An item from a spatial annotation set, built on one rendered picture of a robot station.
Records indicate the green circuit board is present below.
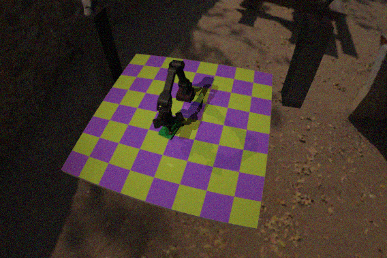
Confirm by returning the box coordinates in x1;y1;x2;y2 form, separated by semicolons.
158;120;182;140

